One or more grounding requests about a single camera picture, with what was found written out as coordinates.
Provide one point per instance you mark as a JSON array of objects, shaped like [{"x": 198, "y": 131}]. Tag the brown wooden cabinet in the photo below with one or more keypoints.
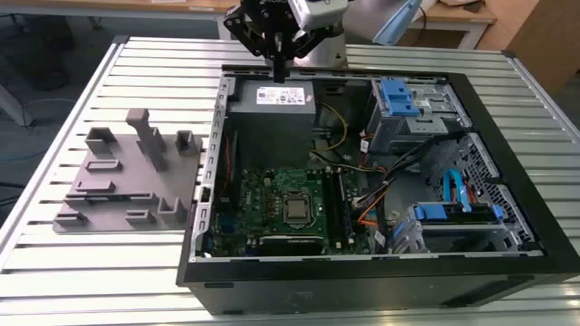
[{"x": 544, "y": 40}]

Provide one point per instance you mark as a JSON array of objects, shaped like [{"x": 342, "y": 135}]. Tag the black PC case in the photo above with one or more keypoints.
[{"x": 317, "y": 292}]

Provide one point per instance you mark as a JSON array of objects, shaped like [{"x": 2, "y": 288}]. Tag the silver disk bay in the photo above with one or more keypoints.
[{"x": 453, "y": 231}]

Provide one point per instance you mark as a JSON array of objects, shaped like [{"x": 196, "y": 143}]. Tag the black RAM slot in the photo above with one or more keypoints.
[
  {"x": 332, "y": 210},
  {"x": 340, "y": 170},
  {"x": 337, "y": 210}
]

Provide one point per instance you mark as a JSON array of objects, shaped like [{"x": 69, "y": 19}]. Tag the blue disk carrier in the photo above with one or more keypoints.
[{"x": 398, "y": 237}]

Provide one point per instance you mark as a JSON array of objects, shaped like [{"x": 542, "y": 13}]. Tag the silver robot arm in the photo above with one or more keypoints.
[{"x": 328, "y": 51}]

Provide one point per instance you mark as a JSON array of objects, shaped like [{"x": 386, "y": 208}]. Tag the green motherboard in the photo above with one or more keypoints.
[{"x": 280, "y": 176}]

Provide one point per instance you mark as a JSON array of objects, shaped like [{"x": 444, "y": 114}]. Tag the grey parts rack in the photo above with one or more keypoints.
[{"x": 130, "y": 163}]

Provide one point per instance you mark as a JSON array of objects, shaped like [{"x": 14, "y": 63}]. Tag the blue board connector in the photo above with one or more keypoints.
[{"x": 228, "y": 225}]

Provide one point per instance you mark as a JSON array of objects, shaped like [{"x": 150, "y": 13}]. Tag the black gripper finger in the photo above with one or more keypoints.
[
  {"x": 246, "y": 34},
  {"x": 308, "y": 43}
]

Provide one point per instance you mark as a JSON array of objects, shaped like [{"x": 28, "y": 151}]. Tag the grey power supply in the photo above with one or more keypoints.
[{"x": 272, "y": 136}]

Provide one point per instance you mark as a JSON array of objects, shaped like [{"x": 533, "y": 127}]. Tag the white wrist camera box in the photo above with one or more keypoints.
[{"x": 317, "y": 13}]

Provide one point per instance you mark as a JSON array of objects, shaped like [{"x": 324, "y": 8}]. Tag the black graphics card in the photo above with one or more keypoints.
[{"x": 289, "y": 246}]

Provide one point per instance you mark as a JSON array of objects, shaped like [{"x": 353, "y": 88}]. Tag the wooden desk white frame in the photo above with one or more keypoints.
[{"x": 453, "y": 15}]

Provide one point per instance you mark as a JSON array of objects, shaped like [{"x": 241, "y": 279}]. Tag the hard disk in blue carrier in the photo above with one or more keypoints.
[{"x": 434, "y": 212}]

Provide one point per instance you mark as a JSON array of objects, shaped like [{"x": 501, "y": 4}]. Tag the blue RAM stick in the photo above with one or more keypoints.
[{"x": 117, "y": 197}]

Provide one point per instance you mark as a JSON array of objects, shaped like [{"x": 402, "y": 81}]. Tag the silver drive cage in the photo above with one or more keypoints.
[{"x": 425, "y": 125}]

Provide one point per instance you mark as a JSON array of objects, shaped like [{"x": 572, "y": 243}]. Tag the blue drive bracket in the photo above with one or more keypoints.
[{"x": 393, "y": 91}]

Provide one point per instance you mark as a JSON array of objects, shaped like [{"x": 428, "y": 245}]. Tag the CPU socket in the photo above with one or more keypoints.
[{"x": 296, "y": 195}]

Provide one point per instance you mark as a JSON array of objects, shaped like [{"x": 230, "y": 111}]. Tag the white desk leg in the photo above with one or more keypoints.
[{"x": 17, "y": 108}]

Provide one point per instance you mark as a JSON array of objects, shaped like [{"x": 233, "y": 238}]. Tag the silver CPU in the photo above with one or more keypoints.
[{"x": 296, "y": 208}]

